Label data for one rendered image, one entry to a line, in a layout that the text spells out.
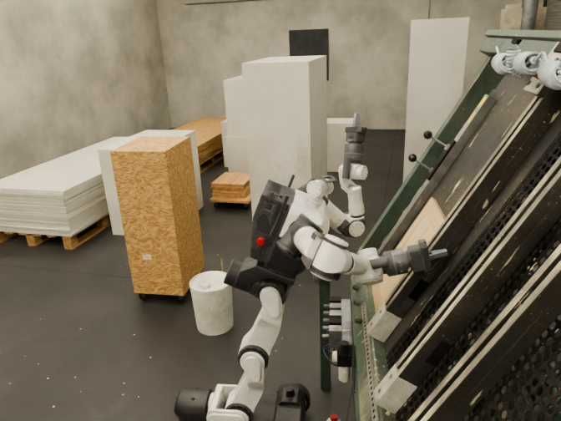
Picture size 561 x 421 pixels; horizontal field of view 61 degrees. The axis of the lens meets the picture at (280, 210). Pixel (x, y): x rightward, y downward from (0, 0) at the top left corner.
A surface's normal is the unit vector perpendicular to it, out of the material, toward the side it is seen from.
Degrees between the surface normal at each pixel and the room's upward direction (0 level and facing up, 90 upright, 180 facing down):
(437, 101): 90
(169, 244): 90
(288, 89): 90
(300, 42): 90
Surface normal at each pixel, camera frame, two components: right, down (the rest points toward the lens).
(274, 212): -0.11, 0.36
